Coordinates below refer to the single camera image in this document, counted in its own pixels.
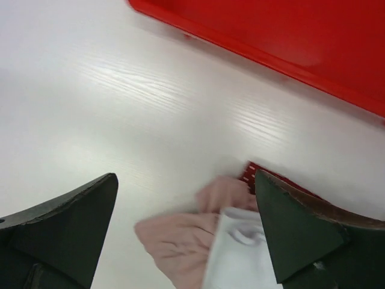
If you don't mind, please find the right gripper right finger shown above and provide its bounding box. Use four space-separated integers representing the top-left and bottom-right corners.
255 170 384 288

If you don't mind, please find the white skirt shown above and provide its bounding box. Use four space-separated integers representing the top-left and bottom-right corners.
202 207 283 289

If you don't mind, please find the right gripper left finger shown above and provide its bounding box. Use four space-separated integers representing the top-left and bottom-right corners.
1 173 118 288

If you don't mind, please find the red plastic tray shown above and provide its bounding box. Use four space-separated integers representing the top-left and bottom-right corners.
131 0 384 116

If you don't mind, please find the pink pleated skirt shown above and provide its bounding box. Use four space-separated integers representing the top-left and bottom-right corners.
134 176 257 288

